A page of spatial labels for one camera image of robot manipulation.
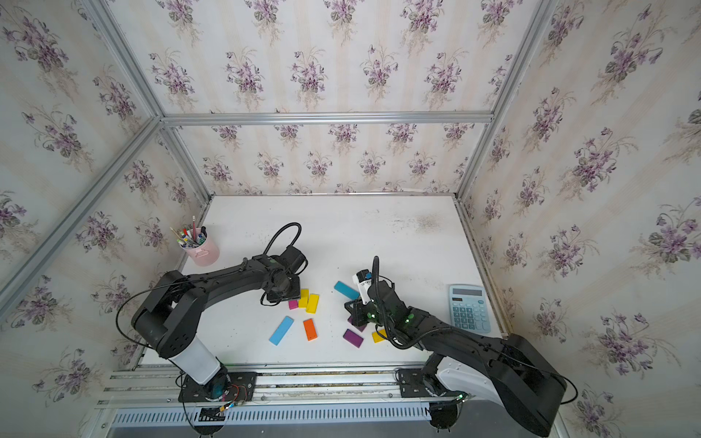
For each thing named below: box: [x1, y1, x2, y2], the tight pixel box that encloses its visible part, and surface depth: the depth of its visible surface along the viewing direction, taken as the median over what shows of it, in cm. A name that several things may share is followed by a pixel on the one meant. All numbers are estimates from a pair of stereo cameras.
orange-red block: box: [303, 318, 319, 342], surface depth 85 cm
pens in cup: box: [169, 215, 208, 248], surface depth 94 cm
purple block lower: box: [342, 328, 365, 349], surface depth 83 cm
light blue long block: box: [268, 315, 295, 346], surface depth 85 cm
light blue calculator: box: [448, 283, 492, 334], surface depth 88 cm
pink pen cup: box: [179, 233, 220, 267], surface depth 94 cm
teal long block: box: [334, 281, 361, 301], surface depth 94 cm
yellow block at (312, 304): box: [305, 293, 321, 315], surface depth 90 cm
